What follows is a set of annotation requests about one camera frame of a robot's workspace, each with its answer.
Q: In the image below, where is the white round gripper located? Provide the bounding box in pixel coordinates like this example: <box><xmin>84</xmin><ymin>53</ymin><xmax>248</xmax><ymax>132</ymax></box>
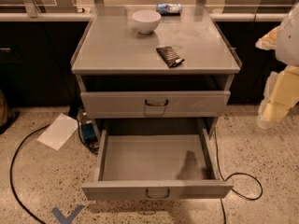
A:
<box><xmin>257</xmin><ymin>65</ymin><xmax>299</xmax><ymax>129</ymax></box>

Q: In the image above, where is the black rxbar chocolate wrapper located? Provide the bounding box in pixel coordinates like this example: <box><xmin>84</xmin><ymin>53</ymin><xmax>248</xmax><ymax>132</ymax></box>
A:
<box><xmin>156</xmin><ymin>46</ymin><xmax>184</xmax><ymax>68</ymax></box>

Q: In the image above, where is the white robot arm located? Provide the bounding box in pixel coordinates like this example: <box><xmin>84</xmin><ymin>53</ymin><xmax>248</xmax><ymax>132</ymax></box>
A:
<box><xmin>256</xmin><ymin>3</ymin><xmax>299</xmax><ymax>129</ymax></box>

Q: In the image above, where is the closed grey upper drawer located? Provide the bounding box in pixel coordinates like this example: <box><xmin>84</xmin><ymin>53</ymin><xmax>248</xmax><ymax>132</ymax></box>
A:
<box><xmin>81</xmin><ymin>91</ymin><xmax>230</xmax><ymax>119</ymax></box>

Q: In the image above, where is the grey metal drawer cabinet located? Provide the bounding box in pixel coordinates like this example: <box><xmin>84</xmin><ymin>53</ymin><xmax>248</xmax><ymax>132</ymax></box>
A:
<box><xmin>72</xmin><ymin>6</ymin><xmax>240</xmax><ymax>131</ymax></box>

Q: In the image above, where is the open grey middle drawer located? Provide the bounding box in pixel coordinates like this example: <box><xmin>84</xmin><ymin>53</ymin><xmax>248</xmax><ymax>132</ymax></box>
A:
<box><xmin>82</xmin><ymin>129</ymin><xmax>233</xmax><ymax>201</ymax></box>

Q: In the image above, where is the blue and white can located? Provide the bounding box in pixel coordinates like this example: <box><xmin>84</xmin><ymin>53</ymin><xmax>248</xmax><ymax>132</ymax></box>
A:
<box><xmin>156</xmin><ymin>3</ymin><xmax>182</xmax><ymax>15</ymax></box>

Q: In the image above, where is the white ceramic bowl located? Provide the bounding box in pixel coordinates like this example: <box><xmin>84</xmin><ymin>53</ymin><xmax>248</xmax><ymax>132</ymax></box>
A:
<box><xmin>132</xmin><ymin>10</ymin><xmax>161</xmax><ymax>35</ymax></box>

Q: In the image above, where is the blue power box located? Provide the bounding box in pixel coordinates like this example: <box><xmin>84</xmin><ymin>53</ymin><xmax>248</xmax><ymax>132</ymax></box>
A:
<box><xmin>81</xmin><ymin>123</ymin><xmax>97</xmax><ymax>144</ymax></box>

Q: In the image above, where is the white paper sheet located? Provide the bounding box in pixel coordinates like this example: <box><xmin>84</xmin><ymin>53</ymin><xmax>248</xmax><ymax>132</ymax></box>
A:
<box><xmin>36</xmin><ymin>113</ymin><xmax>78</xmax><ymax>151</ymax></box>

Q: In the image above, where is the blue tape floor mark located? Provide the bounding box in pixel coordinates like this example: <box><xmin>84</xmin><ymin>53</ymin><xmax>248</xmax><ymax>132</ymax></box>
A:
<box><xmin>50</xmin><ymin>204</ymin><xmax>86</xmax><ymax>224</ymax></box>

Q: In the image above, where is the dark counter with rail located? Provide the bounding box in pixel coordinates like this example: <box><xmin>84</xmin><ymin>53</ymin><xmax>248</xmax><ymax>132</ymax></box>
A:
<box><xmin>0</xmin><ymin>3</ymin><xmax>299</xmax><ymax>107</ymax></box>

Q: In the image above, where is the black cable on right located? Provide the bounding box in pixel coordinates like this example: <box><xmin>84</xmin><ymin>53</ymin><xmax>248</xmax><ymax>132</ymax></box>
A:
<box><xmin>213</xmin><ymin>128</ymin><xmax>263</xmax><ymax>224</ymax></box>

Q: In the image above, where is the black cable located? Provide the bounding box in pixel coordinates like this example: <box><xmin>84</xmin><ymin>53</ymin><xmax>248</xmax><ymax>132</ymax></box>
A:
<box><xmin>213</xmin><ymin>128</ymin><xmax>263</xmax><ymax>224</ymax></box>
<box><xmin>8</xmin><ymin>123</ymin><xmax>52</xmax><ymax>224</ymax></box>

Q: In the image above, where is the black upper drawer handle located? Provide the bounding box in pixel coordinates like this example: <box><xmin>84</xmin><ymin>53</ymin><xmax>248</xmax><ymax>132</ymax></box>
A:
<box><xmin>145</xmin><ymin>99</ymin><xmax>169</xmax><ymax>107</ymax></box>

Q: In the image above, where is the black drawer handle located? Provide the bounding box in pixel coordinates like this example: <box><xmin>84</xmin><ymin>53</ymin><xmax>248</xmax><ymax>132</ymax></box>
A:
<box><xmin>146</xmin><ymin>188</ymin><xmax>170</xmax><ymax>200</ymax></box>
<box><xmin>145</xmin><ymin>99</ymin><xmax>169</xmax><ymax>107</ymax></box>

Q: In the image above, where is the black middle drawer handle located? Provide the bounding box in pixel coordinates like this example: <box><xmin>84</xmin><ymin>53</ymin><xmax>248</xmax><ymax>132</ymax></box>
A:
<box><xmin>146</xmin><ymin>188</ymin><xmax>170</xmax><ymax>200</ymax></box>

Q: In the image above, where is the black cable on left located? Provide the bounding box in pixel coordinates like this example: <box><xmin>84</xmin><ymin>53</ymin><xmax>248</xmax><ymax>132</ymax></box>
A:
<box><xmin>8</xmin><ymin>123</ymin><xmax>52</xmax><ymax>224</ymax></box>

